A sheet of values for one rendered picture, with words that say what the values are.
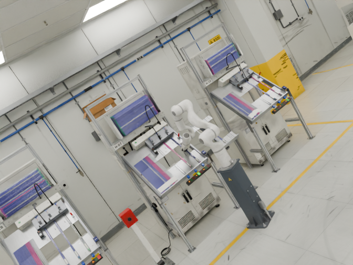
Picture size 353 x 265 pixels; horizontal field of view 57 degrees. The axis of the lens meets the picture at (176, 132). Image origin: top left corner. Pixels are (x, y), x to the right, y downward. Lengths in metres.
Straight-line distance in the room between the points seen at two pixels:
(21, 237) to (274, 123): 3.35
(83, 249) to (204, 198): 1.53
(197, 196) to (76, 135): 2.18
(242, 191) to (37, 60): 3.52
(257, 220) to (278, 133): 1.63
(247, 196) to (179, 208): 0.97
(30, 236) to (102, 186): 1.91
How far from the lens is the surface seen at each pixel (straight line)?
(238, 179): 3.23
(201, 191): 4.04
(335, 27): 8.62
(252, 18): 6.30
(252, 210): 3.40
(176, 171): 3.62
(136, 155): 3.83
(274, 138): 4.67
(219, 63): 4.44
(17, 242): 3.73
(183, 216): 3.99
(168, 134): 3.87
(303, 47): 7.74
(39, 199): 3.71
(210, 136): 3.09
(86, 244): 3.45
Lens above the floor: 1.89
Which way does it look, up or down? 12 degrees down
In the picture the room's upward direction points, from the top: 32 degrees counter-clockwise
